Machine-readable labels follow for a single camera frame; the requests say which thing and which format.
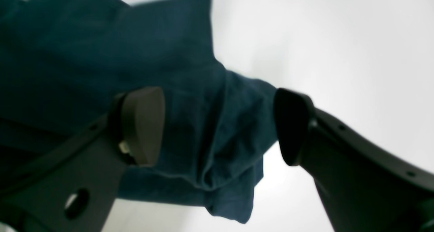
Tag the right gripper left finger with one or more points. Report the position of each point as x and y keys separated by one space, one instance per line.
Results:
x=73 y=188

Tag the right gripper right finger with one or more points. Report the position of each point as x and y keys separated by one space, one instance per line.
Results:
x=362 y=187

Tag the dark blue t-shirt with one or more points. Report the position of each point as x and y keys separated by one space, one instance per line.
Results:
x=197 y=131

